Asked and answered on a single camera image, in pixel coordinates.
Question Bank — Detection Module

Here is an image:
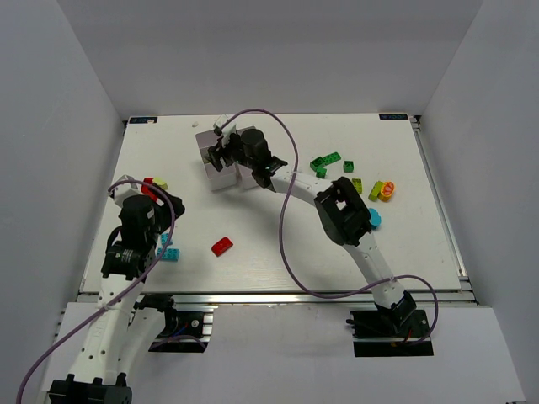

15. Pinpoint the lime square lego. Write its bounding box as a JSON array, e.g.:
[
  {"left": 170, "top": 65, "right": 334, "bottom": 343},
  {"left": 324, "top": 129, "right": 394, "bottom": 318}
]
[{"left": 351, "top": 178, "right": 363, "bottom": 194}]

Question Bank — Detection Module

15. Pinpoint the lime long lego brick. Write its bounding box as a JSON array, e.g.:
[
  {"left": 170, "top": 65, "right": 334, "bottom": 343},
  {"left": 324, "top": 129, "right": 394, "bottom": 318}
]
[{"left": 368, "top": 181, "right": 384, "bottom": 201}]

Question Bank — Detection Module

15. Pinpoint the orange butterfly round lego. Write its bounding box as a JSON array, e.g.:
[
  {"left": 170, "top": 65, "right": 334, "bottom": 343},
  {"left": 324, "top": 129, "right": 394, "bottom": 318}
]
[{"left": 378, "top": 181, "right": 396, "bottom": 202}]

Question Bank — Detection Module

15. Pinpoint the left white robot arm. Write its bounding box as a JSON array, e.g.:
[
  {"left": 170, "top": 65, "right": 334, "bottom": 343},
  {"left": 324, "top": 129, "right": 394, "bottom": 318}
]
[{"left": 47, "top": 179, "right": 185, "bottom": 403}]

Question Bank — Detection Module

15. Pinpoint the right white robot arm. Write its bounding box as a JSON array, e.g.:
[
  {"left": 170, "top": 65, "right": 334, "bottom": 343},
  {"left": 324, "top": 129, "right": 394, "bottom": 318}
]
[{"left": 208, "top": 127, "right": 416, "bottom": 331}]

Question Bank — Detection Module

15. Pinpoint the left white divided container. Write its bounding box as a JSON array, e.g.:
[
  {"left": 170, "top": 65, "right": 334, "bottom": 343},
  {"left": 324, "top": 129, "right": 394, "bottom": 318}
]
[{"left": 195, "top": 130, "right": 237, "bottom": 191}]

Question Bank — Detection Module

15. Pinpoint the white divided container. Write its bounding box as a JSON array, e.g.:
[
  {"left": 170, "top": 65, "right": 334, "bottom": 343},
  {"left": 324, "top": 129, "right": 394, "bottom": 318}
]
[
  {"left": 195, "top": 130, "right": 237, "bottom": 191},
  {"left": 237, "top": 127, "right": 271, "bottom": 189}
]

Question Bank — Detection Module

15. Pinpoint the right white divided container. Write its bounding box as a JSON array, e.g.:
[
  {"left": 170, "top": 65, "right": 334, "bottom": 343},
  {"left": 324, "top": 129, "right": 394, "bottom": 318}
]
[{"left": 237, "top": 127, "right": 271, "bottom": 189}]

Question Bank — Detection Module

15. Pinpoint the small cyan lego brick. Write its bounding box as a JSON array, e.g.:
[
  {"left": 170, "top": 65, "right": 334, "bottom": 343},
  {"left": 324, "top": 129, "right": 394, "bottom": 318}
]
[{"left": 160, "top": 233, "right": 173, "bottom": 247}]

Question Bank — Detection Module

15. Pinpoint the red lego piece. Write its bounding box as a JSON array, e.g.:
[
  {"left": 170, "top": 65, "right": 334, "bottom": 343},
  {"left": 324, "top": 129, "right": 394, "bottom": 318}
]
[{"left": 141, "top": 178, "right": 157, "bottom": 202}]

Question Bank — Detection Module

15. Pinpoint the pale lime lego brick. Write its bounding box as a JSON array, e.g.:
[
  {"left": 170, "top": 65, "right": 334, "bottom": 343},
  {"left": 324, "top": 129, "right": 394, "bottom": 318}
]
[{"left": 152, "top": 178, "right": 168, "bottom": 190}]

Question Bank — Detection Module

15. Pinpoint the long cyan lego brick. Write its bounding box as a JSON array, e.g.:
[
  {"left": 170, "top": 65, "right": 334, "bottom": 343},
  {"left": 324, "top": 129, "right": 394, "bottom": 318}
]
[{"left": 156, "top": 248, "right": 180, "bottom": 262}]

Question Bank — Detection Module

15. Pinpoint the long dark green lego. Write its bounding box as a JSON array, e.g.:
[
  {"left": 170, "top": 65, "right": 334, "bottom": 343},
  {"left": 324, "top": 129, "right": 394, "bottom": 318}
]
[{"left": 309, "top": 151, "right": 341, "bottom": 171}]

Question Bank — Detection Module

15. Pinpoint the small dark green lego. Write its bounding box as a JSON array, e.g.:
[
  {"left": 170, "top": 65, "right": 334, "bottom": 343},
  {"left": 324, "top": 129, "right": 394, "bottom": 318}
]
[{"left": 316, "top": 167, "right": 327, "bottom": 178}]

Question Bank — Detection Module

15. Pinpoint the left blue table label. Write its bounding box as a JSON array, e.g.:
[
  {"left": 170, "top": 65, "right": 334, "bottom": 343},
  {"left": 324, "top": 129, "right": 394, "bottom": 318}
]
[{"left": 128, "top": 116, "right": 157, "bottom": 125}]

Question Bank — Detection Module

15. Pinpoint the blue table label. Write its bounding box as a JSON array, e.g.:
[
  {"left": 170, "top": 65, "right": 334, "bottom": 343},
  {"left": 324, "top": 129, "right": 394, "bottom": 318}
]
[
  {"left": 378, "top": 113, "right": 408, "bottom": 120},
  {"left": 128, "top": 116, "right": 157, "bottom": 125}
]

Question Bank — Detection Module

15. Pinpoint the red curved lego brick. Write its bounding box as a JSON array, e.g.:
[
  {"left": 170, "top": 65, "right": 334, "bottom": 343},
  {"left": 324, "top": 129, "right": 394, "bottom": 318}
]
[{"left": 211, "top": 237, "right": 233, "bottom": 257}]

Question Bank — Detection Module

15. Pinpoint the dark green square lego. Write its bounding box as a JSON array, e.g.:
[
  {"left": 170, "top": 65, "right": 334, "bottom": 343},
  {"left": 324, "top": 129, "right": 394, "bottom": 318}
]
[{"left": 343, "top": 161, "right": 355, "bottom": 173}]

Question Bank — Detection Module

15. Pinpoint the right blue table label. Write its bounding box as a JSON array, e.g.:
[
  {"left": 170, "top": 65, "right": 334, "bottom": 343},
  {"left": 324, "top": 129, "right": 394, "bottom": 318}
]
[{"left": 378, "top": 113, "right": 408, "bottom": 120}]

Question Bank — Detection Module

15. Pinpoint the cyan rounded lego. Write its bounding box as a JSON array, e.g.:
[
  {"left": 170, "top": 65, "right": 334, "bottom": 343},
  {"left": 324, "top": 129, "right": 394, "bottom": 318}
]
[{"left": 369, "top": 208, "right": 382, "bottom": 230}]

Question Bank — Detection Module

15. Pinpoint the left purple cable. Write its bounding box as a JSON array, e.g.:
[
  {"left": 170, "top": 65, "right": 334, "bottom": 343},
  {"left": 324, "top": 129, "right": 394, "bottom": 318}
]
[{"left": 19, "top": 179, "right": 177, "bottom": 404}]

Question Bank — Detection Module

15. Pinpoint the purple cable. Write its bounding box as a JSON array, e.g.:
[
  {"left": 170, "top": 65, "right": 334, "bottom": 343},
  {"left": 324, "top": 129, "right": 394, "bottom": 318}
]
[
  {"left": 19, "top": 179, "right": 177, "bottom": 404},
  {"left": 221, "top": 109, "right": 439, "bottom": 347}
]

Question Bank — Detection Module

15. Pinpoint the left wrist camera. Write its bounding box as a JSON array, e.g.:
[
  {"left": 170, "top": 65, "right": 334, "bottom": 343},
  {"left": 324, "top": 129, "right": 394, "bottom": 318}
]
[{"left": 109, "top": 175, "right": 141, "bottom": 207}]

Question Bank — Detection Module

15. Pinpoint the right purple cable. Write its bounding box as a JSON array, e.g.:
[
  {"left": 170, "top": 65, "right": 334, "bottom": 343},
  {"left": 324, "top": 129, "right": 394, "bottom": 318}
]
[{"left": 221, "top": 109, "right": 439, "bottom": 347}]

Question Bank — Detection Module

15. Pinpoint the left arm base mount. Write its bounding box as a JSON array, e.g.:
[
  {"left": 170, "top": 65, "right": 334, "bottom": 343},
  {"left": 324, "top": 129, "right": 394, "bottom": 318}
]
[{"left": 134, "top": 294, "right": 208, "bottom": 354}]

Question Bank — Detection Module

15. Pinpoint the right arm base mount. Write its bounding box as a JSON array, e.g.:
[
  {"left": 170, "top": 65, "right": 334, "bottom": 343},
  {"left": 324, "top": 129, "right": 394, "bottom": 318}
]
[{"left": 346, "top": 310, "right": 434, "bottom": 358}]

